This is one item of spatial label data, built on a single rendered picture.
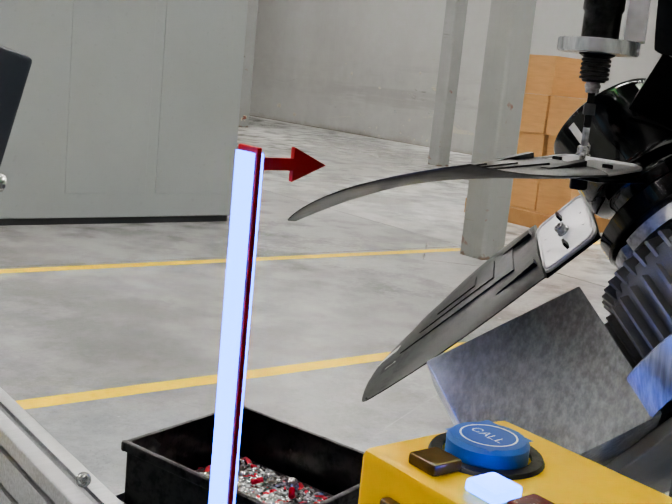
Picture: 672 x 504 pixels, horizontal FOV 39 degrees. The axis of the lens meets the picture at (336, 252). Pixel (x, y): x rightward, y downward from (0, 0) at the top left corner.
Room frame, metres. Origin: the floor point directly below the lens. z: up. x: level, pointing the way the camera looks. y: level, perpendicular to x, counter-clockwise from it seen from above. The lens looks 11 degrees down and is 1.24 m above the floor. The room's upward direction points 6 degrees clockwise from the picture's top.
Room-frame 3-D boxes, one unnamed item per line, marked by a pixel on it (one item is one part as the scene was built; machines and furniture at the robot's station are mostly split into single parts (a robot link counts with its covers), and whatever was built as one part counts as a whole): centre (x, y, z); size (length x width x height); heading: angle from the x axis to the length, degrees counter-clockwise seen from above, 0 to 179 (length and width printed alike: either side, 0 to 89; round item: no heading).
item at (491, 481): (0.39, -0.08, 1.08); 0.02 x 0.02 x 0.01; 38
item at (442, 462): (0.41, -0.05, 1.08); 0.02 x 0.02 x 0.01; 38
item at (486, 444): (0.44, -0.08, 1.08); 0.04 x 0.04 x 0.02
